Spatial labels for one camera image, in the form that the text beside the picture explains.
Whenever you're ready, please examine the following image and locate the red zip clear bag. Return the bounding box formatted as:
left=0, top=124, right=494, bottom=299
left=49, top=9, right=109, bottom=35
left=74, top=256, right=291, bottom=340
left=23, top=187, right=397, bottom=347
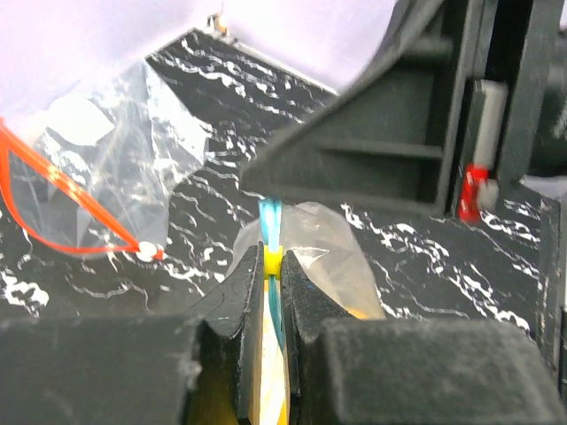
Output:
left=1, top=61, right=210, bottom=262

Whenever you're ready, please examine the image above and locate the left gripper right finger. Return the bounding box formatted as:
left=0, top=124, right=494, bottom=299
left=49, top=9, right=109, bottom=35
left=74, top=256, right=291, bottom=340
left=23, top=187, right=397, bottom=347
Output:
left=281, top=253, right=565, bottom=424

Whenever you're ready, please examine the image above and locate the blue zip clear bag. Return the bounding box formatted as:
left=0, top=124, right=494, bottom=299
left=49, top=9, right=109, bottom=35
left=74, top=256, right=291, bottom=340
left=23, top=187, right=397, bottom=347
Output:
left=188, top=198, right=386, bottom=425

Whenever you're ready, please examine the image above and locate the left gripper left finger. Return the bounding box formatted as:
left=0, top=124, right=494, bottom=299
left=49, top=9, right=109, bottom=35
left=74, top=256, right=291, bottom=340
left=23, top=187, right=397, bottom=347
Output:
left=1, top=246, right=264, bottom=424

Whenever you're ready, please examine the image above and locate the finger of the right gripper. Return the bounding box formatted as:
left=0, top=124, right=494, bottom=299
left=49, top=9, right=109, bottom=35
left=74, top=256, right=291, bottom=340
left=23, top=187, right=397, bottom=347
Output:
left=240, top=1, right=461, bottom=215

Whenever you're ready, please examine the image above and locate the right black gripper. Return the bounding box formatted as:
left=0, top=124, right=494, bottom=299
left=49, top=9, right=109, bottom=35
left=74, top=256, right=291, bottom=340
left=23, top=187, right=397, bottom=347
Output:
left=447, top=1, right=566, bottom=221

